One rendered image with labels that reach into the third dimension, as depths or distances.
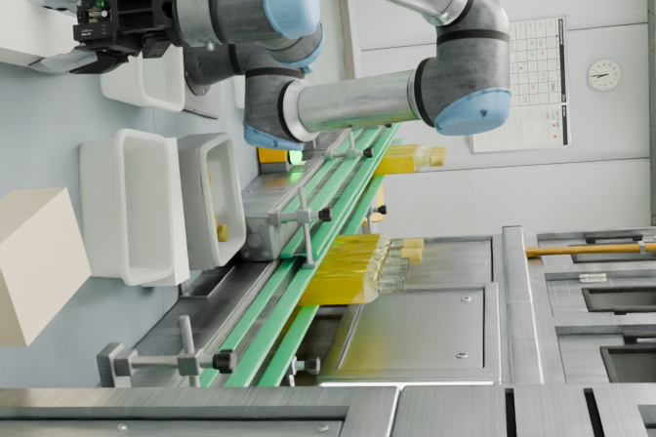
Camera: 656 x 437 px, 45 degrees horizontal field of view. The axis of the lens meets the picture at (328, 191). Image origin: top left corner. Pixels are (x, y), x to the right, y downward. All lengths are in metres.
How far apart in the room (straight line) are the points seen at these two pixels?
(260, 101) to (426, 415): 0.92
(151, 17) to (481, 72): 0.53
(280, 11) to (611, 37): 6.75
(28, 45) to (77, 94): 0.22
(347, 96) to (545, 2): 6.15
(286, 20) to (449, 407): 0.44
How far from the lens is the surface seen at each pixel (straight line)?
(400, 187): 7.74
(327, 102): 1.41
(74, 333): 1.18
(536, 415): 0.68
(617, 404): 0.70
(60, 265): 1.00
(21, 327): 0.93
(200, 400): 0.75
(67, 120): 1.18
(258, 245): 1.61
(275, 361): 1.41
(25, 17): 1.01
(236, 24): 0.90
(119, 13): 0.93
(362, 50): 7.58
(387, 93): 1.33
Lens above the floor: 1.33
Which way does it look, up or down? 12 degrees down
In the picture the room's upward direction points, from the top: 87 degrees clockwise
